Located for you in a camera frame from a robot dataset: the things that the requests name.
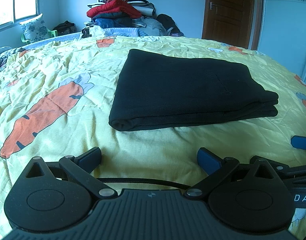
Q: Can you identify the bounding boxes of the pile of folded clothes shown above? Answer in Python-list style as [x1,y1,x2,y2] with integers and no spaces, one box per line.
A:
[86,0,156,28]

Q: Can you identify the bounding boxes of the black cable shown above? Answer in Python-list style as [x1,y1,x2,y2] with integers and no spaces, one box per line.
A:
[98,177,191,189]

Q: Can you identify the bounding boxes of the yellow carrot print bed sheet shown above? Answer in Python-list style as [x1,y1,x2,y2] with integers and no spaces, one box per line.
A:
[0,35,306,240]

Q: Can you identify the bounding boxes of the dark bag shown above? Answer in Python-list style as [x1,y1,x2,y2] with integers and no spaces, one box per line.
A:
[53,20,76,34]

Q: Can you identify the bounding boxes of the black pants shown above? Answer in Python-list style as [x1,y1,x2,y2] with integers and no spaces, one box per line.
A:
[108,49,279,132]

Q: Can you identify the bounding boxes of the floral pillow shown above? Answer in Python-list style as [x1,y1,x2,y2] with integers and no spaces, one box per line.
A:
[19,13,48,43]

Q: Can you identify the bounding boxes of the white flower print wardrobe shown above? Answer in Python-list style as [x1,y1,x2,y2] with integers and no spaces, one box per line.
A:
[258,0,306,88]

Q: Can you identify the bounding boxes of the light blue quilt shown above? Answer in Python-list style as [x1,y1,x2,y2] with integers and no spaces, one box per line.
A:
[25,27,149,50]

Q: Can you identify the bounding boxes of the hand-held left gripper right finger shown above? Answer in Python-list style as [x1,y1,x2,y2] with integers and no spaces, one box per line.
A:
[184,148,284,202]

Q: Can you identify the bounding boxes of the brown wooden door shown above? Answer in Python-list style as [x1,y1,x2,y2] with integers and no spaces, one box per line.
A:
[202,0,265,50]

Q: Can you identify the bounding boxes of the black bag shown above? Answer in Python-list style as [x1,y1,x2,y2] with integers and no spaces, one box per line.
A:
[157,13,179,34]

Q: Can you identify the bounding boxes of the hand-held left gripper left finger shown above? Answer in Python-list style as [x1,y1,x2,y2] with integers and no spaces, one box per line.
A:
[25,147,118,200]

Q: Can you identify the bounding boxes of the green plastic chair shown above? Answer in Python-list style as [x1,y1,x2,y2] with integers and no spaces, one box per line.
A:
[21,29,58,43]

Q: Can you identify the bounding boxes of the grey patterned bedding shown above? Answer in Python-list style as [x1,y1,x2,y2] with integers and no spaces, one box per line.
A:
[0,46,26,75]

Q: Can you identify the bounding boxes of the grey cloth bundle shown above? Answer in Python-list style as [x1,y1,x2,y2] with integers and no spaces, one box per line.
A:
[133,17,169,37]

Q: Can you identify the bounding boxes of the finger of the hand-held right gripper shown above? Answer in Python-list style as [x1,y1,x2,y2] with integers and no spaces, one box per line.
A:
[291,135,306,153]
[268,159,306,180]

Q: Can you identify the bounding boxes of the window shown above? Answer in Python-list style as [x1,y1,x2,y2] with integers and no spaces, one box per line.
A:
[0,0,41,32]

